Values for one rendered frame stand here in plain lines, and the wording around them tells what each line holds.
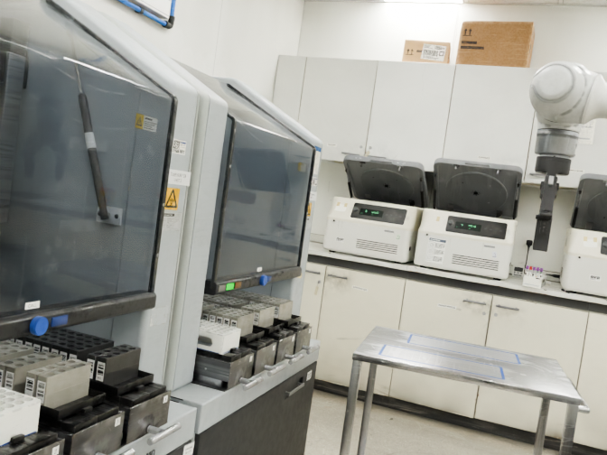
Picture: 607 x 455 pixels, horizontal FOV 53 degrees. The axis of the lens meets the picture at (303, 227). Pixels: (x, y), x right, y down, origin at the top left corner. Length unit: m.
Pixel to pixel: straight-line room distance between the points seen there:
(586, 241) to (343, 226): 1.41
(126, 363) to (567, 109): 1.01
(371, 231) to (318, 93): 1.09
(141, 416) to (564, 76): 1.04
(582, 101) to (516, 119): 2.72
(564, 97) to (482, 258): 2.50
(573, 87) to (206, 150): 0.79
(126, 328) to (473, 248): 2.67
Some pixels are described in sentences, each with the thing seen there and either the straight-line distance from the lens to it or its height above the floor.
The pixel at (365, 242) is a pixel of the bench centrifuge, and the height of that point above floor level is 1.00.
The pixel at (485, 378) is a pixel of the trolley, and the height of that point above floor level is 0.82.
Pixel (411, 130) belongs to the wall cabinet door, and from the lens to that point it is 4.11.
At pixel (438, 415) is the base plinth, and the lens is 3.96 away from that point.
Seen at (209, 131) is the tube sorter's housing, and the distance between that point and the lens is 1.45.
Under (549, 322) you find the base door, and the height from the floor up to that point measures 0.72.
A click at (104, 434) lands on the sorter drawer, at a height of 0.78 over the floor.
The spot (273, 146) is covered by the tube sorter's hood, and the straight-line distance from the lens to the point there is 1.75.
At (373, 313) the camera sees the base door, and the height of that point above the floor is 0.57.
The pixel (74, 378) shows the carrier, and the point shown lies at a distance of 1.19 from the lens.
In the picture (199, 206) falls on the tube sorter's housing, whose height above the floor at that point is 1.18.
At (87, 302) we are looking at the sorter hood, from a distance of 1.16.
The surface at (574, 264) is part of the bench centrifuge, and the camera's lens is 3.72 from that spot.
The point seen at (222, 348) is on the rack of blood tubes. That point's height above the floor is 0.83.
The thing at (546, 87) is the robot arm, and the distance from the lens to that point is 1.31.
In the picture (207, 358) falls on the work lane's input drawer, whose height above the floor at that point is 0.80.
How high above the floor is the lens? 1.24
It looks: 3 degrees down
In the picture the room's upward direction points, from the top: 8 degrees clockwise
